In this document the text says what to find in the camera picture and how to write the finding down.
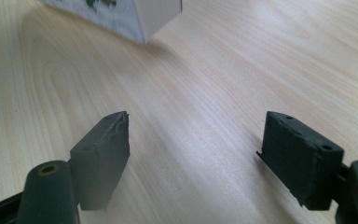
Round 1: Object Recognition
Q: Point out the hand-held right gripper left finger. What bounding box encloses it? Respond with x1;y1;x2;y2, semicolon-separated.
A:
68;110;131;212

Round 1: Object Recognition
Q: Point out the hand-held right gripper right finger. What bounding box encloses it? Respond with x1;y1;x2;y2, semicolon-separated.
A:
255;110;346;211

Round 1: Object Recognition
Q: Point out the blue paperback book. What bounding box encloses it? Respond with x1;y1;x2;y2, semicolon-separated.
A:
38;0;184;46

